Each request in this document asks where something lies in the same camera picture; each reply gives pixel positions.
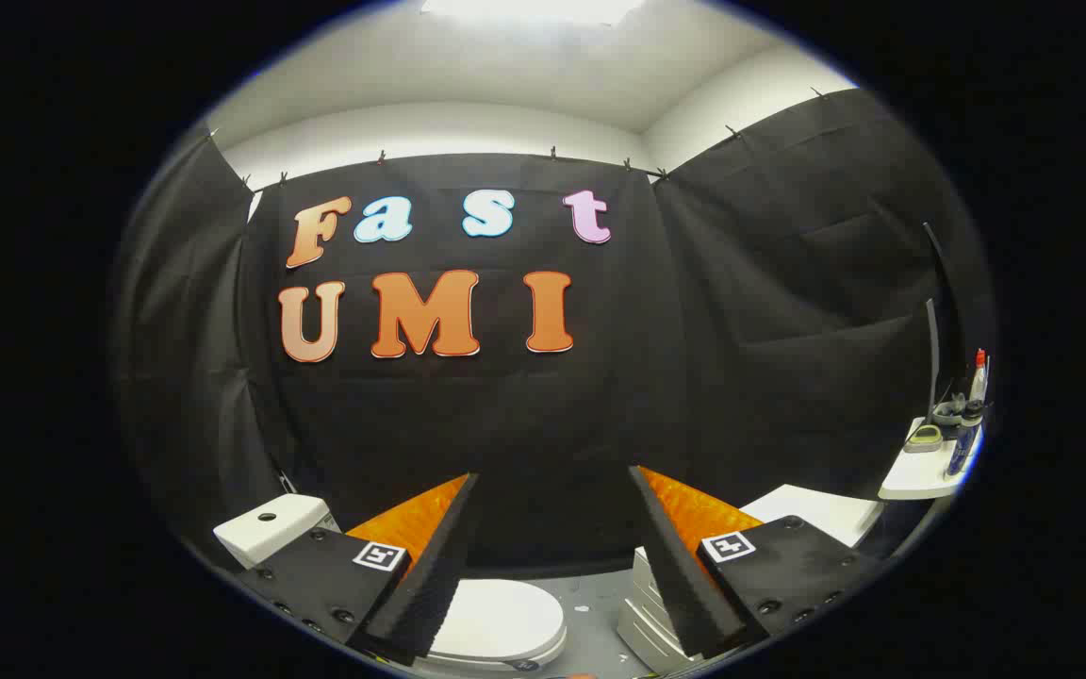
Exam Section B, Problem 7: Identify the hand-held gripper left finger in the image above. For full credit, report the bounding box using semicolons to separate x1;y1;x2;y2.
237;472;483;666

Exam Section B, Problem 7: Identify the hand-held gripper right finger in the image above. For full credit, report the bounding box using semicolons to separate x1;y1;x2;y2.
628;465;883;661

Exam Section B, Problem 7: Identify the white toilet lid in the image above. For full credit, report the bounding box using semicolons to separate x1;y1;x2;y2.
430;578;568;672

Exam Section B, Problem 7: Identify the white toilet tank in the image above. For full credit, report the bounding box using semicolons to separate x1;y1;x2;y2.
213;493;341;570

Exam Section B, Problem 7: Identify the white drawer cabinet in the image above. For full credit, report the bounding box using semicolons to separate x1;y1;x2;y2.
617;484;883;672

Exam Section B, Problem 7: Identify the black backdrop cloth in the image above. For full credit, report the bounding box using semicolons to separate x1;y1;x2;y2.
109;87;996;576

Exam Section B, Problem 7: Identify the small white shelf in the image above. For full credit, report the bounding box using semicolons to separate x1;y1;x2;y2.
878;415;978;501

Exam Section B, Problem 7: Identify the dark blue bottle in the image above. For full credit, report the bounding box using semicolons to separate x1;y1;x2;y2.
946;401;983;477

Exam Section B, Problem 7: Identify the dark upright panel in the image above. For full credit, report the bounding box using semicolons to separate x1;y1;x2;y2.
922;222;970;421

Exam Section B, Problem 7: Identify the ceiling light panel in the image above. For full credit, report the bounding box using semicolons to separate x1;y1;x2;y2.
420;0;648;25

